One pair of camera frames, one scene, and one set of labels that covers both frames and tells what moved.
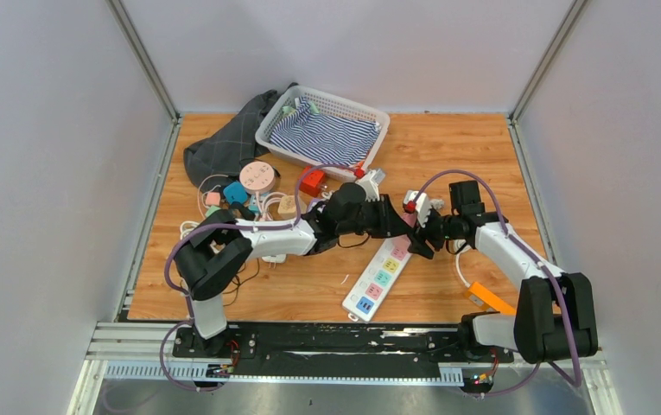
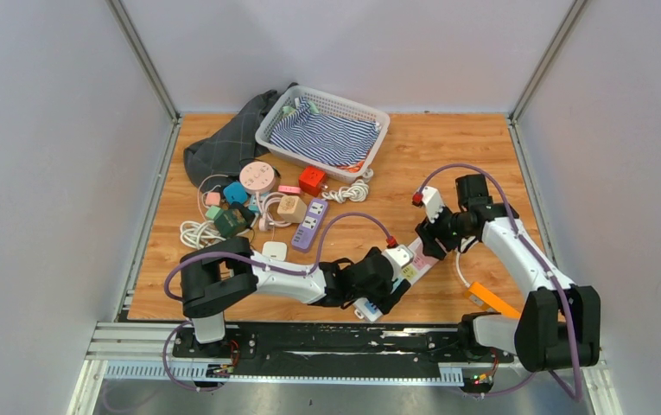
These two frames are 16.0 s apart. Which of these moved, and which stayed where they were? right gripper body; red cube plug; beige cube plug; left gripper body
Moved: left gripper body
Stayed: right gripper body; red cube plug; beige cube plug
